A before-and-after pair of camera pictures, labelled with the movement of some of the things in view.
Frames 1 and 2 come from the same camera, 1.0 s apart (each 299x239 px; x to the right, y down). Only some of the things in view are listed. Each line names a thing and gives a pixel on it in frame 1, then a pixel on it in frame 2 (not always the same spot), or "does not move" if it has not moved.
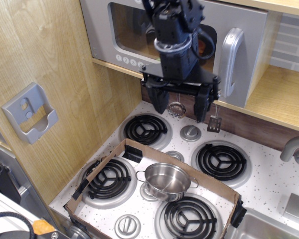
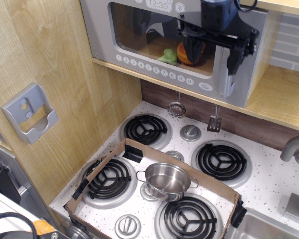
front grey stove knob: [127, 226] does not move
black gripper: [180, 70] to [219, 23]
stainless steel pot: [166, 181] does not move
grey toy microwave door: [121, 34] does not move
